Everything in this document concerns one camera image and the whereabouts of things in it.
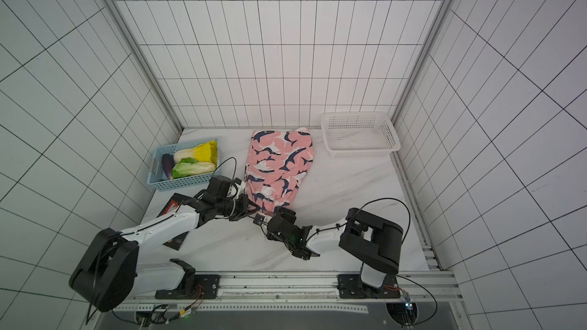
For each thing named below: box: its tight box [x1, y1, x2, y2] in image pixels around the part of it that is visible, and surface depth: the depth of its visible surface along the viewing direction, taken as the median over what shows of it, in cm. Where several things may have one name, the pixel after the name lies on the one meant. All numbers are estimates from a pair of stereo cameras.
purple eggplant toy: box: [162, 153, 176, 180], surface depth 105 cm
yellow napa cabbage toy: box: [173, 139, 218, 167], surface depth 102 cm
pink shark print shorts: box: [244, 128, 315, 213], surface depth 106 cm
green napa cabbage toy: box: [170, 157, 217, 180], surface depth 97 cm
